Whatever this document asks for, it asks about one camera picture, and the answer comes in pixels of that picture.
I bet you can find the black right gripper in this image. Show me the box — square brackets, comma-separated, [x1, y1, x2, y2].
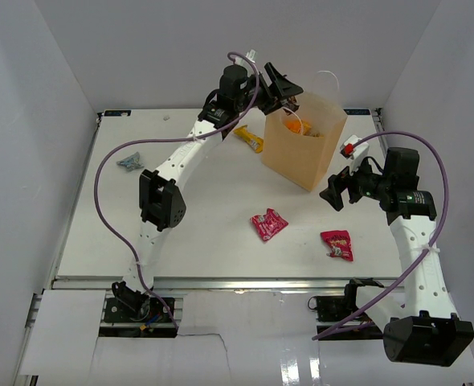
[320, 154, 392, 211]

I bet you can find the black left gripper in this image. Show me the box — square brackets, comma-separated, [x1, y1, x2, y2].
[235, 63, 303, 116]

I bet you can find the orange yellow snack bag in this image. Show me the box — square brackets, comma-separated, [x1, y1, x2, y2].
[283, 119, 324, 138]

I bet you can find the red chips snack packet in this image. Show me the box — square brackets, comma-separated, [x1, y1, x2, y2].
[321, 230, 353, 262]

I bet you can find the pink red snack packet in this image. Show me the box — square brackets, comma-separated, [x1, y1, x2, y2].
[250, 208, 288, 242]

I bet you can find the silver blue snack wrapper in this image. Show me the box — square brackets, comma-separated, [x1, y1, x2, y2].
[116, 152, 144, 172]

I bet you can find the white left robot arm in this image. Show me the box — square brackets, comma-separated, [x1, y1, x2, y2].
[112, 63, 303, 321]

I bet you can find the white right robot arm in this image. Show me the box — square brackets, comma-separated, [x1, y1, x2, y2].
[320, 144, 474, 368]

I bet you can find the brown paper bag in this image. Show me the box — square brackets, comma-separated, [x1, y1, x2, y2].
[261, 70, 347, 191]

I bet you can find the yellow snack bar wrapper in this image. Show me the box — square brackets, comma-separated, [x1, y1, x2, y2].
[232, 125, 264, 154]

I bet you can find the right blue corner label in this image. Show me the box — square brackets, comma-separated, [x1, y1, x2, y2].
[344, 109, 371, 116]

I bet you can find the blue corner label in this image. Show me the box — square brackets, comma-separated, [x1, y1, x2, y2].
[103, 109, 132, 117]
[344, 109, 371, 116]

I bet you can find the left blue corner label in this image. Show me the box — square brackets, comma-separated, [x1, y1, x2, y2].
[103, 109, 132, 117]

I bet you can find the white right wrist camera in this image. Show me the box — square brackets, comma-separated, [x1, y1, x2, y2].
[341, 135, 369, 174]

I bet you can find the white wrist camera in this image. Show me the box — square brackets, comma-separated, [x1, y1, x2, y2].
[341, 135, 369, 174]
[234, 49, 256, 66]

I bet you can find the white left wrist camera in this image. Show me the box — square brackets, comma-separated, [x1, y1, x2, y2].
[234, 49, 256, 66]

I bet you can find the aluminium table frame rail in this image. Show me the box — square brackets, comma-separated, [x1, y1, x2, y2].
[51, 276, 407, 291]

